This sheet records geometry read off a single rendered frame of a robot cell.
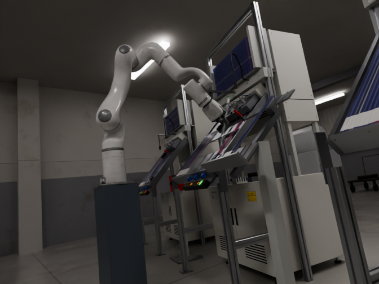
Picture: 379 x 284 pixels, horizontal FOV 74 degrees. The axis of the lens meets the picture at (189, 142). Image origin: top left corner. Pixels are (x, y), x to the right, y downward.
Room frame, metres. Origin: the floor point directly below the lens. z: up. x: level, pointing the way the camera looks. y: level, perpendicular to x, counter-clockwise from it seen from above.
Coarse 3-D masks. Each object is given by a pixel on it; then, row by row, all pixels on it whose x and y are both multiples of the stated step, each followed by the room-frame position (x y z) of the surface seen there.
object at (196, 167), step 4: (224, 148) 1.59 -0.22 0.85; (216, 152) 1.67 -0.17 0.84; (220, 152) 1.59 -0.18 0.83; (204, 156) 1.84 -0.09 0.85; (208, 156) 1.76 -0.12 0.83; (212, 156) 1.68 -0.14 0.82; (200, 160) 1.85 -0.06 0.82; (204, 160) 1.77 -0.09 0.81; (208, 160) 1.69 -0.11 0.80; (196, 164) 1.87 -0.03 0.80; (200, 164) 1.78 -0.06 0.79; (192, 168) 1.87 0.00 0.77; (196, 168) 1.76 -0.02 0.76; (200, 168) 1.68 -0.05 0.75; (188, 172) 1.88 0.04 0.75
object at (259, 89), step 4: (260, 84) 1.68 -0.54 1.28; (252, 88) 1.75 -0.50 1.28; (256, 88) 1.66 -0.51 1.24; (260, 88) 1.68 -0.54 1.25; (264, 88) 1.69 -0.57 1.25; (248, 92) 1.76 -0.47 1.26; (252, 92) 1.70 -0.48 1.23; (256, 92) 1.68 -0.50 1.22; (260, 92) 1.68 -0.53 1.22; (264, 92) 1.69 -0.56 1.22; (240, 96) 1.88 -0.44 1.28; (244, 96) 1.77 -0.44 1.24; (248, 96) 1.75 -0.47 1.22; (260, 96) 1.69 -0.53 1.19; (236, 100) 1.90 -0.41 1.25; (224, 108) 2.05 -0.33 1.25; (228, 108) 1.99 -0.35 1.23
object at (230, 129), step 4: (236, 120) 1.82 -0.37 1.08; (240, 120) 1.74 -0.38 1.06; (228, 124) 1.92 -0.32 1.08; (232, 124) 1.84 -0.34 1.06; (236, 124) 1.75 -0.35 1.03; (240, 124) 1.67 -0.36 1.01; (228, 128) 1.84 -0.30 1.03; (232, 128) 1.75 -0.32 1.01; (224, 132) 1.85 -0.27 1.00; (228, 132) 1.76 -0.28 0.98; (236, 132) 1.77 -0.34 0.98; (216, 136) 1.97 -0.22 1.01; (220, 136) 1.87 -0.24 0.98; (228, 136) 1.87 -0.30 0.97; (212, 140) 1.98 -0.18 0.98
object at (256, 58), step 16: (240, 16) 1.79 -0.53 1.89; (256, 32) 1.66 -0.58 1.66; (256, 48) 1.65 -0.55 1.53; (256, 64) 1.64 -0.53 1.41; (272, 64) 1.70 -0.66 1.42; (240, 80) 1.81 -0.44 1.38; (224, 176) 1.44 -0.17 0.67; (256, 176) 1.77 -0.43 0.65; (208, 224) 2.21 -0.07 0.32; (240, 240) 1.46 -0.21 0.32; (256, 240) 1.52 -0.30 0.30
